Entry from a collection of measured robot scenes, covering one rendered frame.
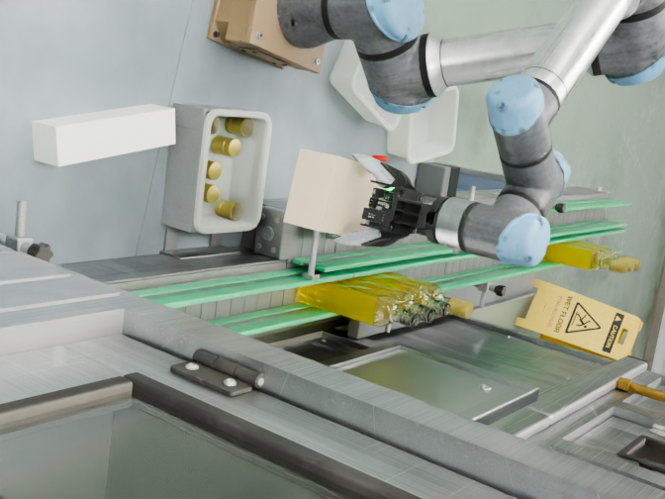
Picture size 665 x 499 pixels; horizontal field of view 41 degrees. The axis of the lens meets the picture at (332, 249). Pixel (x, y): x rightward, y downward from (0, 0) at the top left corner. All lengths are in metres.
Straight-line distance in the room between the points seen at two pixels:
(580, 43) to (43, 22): 0.79
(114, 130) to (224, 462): 1.03
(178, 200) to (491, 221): 0.61
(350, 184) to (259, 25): 0.36
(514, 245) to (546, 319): 3.85
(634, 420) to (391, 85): 0.82
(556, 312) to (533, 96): 3.92
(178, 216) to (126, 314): 0.94
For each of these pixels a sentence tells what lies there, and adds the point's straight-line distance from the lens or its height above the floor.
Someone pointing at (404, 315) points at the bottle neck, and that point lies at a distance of 1.69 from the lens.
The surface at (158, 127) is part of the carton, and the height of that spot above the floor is 0.81.
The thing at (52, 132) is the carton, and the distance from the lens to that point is 1.43.
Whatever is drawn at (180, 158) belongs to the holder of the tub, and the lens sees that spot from 1.63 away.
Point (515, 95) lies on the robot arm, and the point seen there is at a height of 1.41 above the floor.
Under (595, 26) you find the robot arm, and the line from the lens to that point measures 1.40.
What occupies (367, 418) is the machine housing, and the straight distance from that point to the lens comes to 0.57.
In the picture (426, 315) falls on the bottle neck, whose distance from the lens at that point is 1.73.
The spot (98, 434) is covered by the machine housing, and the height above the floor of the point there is 1.57.
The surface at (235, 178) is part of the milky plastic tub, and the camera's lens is 1.75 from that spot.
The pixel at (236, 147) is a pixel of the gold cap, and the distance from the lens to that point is 1.68.
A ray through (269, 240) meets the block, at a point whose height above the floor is 0.86.
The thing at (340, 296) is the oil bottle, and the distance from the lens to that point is 1.75.
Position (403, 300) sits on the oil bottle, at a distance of 1.75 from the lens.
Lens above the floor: 1.94
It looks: 34 degrees down
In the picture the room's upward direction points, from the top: 106 degrees clockwise
